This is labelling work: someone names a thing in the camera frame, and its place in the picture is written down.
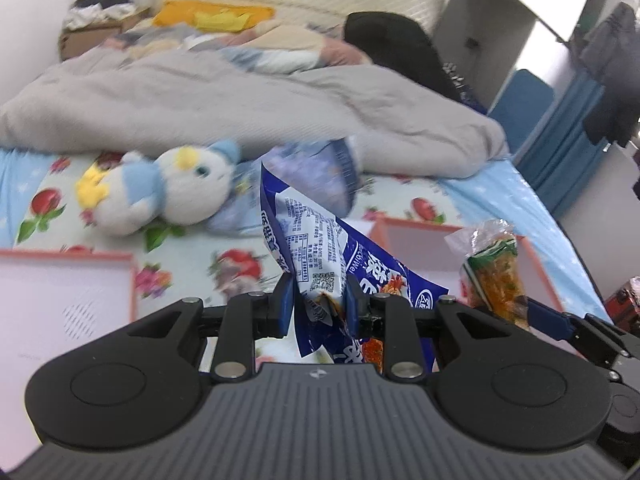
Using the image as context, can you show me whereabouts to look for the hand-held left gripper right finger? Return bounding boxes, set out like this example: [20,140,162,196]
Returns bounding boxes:
[345,276,503,380]

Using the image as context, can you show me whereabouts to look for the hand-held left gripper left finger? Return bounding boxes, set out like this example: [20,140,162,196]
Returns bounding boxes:
[127,274,295,381]

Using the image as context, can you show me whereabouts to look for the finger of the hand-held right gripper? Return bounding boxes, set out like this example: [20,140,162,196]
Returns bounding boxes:
[527,304,633,356]

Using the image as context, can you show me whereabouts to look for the orange green snack packet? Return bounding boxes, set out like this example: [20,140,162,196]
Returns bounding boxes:
[444,219,531,331]

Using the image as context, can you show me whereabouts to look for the pink shallow box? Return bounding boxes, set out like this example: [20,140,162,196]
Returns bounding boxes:
[367,216,563,321]

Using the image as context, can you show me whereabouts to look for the shallow pink box lid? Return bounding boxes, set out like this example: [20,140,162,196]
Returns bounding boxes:
[0,249,138,461]

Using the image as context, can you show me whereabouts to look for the red case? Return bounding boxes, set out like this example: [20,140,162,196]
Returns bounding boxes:
[604,275,640,336]

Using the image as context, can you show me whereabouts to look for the translucent purple plastic bag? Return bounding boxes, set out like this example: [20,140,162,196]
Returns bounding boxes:
[207,137,363,233]

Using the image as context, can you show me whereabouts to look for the white blue plush toy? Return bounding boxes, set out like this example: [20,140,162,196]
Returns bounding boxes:
[75,140,242,237]

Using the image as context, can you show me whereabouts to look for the blue curtain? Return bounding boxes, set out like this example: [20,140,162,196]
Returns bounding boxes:
[520,72,608,216]

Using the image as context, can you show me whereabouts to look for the blue chair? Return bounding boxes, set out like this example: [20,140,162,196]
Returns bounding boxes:
[487,69,555,156]

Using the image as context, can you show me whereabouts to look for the grey blanket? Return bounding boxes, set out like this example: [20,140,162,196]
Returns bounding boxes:
[0,47,508,178]

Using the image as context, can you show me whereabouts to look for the plaid cloth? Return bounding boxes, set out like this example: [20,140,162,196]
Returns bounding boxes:
[442,62,488,111]

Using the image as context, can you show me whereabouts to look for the hanging dark clothes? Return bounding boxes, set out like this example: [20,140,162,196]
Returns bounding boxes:
[580,2,640,146]

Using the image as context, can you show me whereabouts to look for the patterned quilt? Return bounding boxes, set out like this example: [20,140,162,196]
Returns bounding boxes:
[102,20,373,76]

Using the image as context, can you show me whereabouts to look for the black cloth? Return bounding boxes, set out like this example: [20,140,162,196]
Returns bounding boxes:
[344,11,476,106]

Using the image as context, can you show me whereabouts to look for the yellow pillow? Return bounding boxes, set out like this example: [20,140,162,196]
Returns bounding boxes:
[152,1,276,31]

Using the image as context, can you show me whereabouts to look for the grey white cabinet unit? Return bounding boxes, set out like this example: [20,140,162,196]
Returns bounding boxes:
[435,0,626,106]

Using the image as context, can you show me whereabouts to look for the cardboard box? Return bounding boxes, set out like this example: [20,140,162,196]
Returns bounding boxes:
[59,7,153,61]

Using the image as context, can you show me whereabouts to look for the pile of clothes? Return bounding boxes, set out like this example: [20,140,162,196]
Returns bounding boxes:
[64,0,138,28]

